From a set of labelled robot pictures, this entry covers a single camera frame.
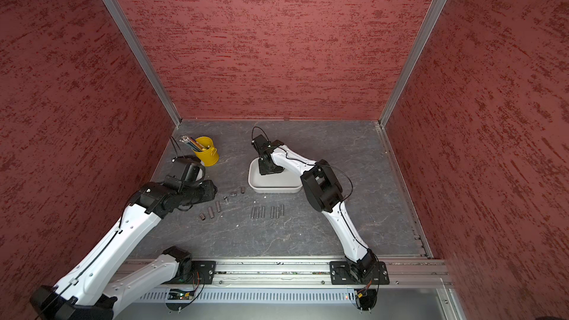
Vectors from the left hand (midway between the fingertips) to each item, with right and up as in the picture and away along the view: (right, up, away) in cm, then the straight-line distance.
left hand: (211, 195), depth 75 cm
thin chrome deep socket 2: (+16, -10, +12) cm, 23 cm away
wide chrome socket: (+3, -4, +17) cm, 18 cm away
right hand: (+19, +4, +24) cm, 31 cm away
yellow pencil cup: (-8, +12, +21) cm, 26 cm away
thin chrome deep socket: (+13, -10, +12) cm, 20 cm away
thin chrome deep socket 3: (+20, -10, +13) cm, 26 cm away
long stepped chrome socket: (-2, -8, +14) cm, 17 cm away
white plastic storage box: (+23, 0, +22) cm, 32 cm away
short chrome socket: (+7, -2, +19) cm, 20 cm away
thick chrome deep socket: (-4, -10, +12) cm, 16 cm away
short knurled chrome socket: (-8, -12, +12) cm, 18 cm away
